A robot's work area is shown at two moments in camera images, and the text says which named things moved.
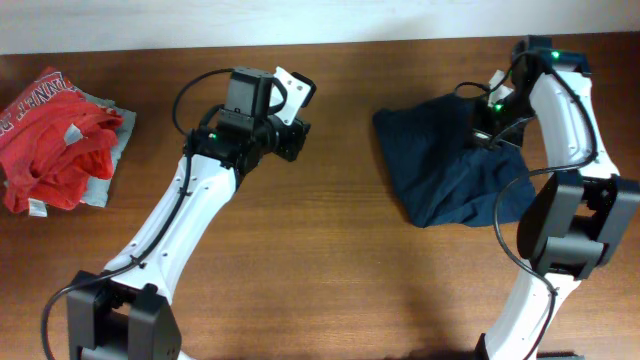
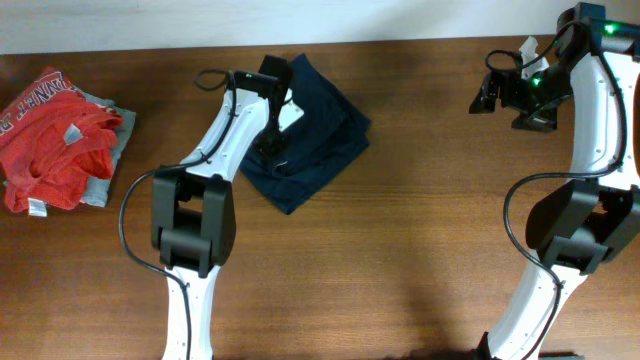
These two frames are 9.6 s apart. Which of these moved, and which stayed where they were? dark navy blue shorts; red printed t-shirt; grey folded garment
Moved: dark navy blue shorts
Stayed: grey folded garment; red printed t-shirt
